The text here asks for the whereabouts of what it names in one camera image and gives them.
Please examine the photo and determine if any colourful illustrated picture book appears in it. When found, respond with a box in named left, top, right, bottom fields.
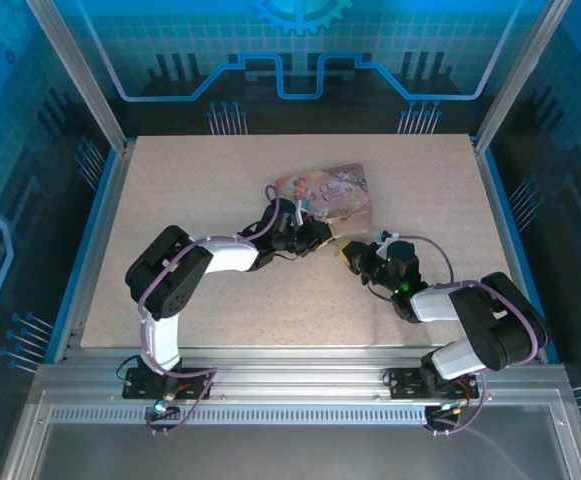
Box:
left=272, top=161, right=377, bottom=236

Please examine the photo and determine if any small controller with lights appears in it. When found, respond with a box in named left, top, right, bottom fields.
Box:
left=426, top=397, right=474, bottom=427
left=144, top=399, right=182, bottom=422

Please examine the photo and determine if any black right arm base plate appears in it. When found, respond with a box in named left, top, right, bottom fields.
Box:
left=386, top=366, right=489, bottom=401

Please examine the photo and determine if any aluminium table side rail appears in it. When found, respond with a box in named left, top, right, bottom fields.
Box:
left=473, top=140, right=547, bottom=363
left=52, top=139, right=136, bottom=364

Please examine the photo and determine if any aluminium mounting rail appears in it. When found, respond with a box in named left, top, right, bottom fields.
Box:
left=27, top=344, right=570, bottom=405

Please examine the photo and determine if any slotted grey cable duct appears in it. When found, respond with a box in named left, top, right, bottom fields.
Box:
left=48, top=405, right=432, bottom=422

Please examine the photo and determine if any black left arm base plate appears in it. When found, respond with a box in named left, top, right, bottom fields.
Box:
left=121, top=366, right=212, bottom=401

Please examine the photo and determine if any aluminium frame post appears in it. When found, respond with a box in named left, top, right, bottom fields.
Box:
left=471, top=0, right=572, bottom=152
left=24, top=0, right=136, bottom=154

